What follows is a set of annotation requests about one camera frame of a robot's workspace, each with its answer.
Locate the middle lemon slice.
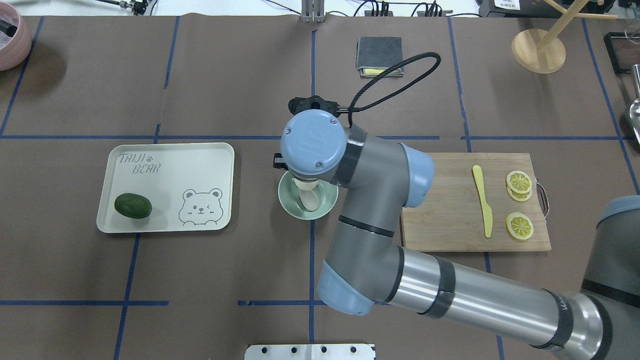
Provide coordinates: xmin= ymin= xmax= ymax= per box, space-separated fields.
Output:
xmin=506 ymin=188 xmax=533 ymax=202

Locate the white steamed bun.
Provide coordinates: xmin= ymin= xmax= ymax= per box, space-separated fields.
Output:
xmin=292 ymin=177 xmax=319 ymax=191

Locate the translucent white plastic spoon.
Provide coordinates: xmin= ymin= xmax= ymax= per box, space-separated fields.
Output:
xmin=298 ymin=188 xmax=320 ymax=212

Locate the white bear serving tray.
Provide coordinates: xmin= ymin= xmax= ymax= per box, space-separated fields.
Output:
xmin=96 ymin=142 xmax=235 ymax=234

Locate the dark wooden tray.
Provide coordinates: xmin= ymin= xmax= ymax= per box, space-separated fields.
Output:
xmin=603 ymin=32 xmax=640 ymax=75

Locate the wooden mug tree stand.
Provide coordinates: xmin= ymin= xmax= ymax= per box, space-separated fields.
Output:
xmin=510 ymin=0 xmax=618 ymax=75

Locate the mint green bowl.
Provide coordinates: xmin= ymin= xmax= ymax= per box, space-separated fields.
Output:
xmin=278 ymin=171 xmax=339 ymax=221

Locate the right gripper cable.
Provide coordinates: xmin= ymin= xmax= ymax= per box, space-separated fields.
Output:
xmin=338 ymin=52 xmax=442 ymax=128

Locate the bamboo cutting board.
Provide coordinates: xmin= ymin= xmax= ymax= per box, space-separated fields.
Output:
xmin=400 ymin=152 xmax=552 ymax=253

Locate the aluminium frame post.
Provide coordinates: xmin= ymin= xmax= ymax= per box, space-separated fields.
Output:
xmin=300 ymin=0 xmax=326 ymax=24

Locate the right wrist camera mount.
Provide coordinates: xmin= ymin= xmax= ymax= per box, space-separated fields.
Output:
xmin=287 ymin=95 xmax=339 ymax=117

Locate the green avocado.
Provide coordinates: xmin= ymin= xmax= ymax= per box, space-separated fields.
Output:
xmin=113 ymin=193 xmax=153 ymax=220

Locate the upper lemon slice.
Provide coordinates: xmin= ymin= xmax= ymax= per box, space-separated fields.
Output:
xmin=505 ymin=170 xmax=533 ymax=194

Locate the pink bowl of ice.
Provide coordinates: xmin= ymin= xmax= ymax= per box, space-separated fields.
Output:
xmin=0 ymin=2 xmax=32 ymax=72

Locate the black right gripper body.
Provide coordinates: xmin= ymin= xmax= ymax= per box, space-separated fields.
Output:
xmin=272 ymin=153 xmax=287 ymax=171

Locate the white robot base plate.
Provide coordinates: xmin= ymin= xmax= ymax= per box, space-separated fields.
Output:
xmin=244 ymin=343 xmax=377 ymax=360

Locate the lower lemon slice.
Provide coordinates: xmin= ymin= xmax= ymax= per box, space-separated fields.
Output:
xmin=505 ymin=212 xmax=534 ymax=241

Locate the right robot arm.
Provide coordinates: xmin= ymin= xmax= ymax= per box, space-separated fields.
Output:
xmin=280 ymin=109 xmax=639 ymax=360

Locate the yellow plastic knife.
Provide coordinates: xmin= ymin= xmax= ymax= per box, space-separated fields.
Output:
xmin=471 ymin=164 xmax=494 ymax=239

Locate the metal scoop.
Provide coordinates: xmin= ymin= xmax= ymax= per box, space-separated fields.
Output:
xmin=628 ymin=64 xmax=640 ymax=144

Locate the folded grey yellow cloth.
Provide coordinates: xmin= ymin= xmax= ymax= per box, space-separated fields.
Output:
xmin=355 ymin=36 xmax=403 ymax=78

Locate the lemon slice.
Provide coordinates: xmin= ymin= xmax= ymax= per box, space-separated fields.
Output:
xmin=505 ymin=212 xmax=534 ymax=241
xmin=505 ymin=170 xmax=533 ymax=194
xmin=506 ymin=188 xmax=533 ymax=202

